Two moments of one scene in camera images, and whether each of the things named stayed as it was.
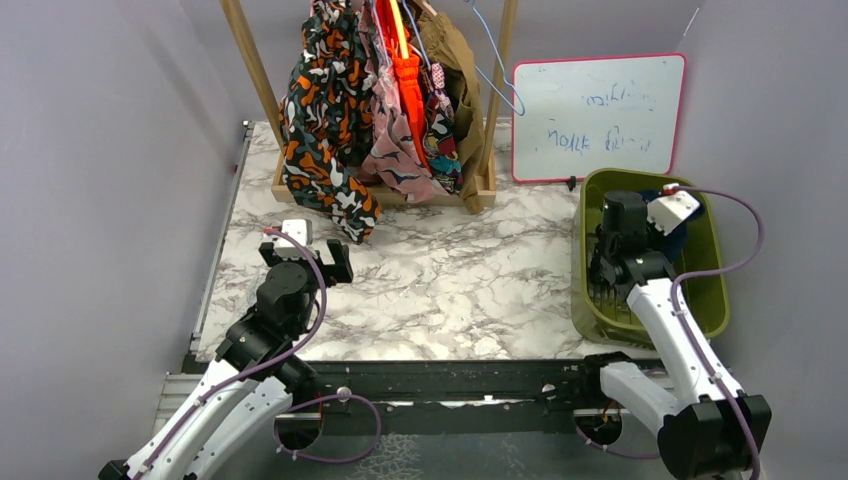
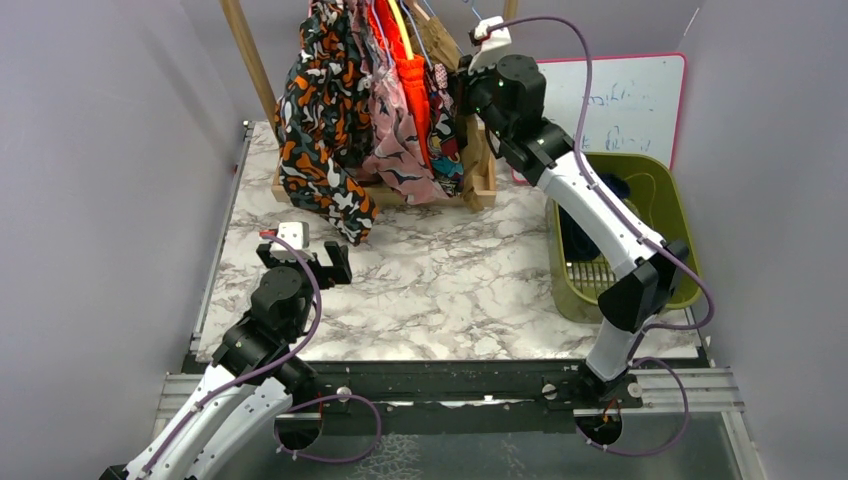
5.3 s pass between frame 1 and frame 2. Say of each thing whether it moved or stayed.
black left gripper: stayed
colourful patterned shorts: stayed
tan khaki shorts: stayed
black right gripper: moved
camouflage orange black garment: stayed
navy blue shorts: moved
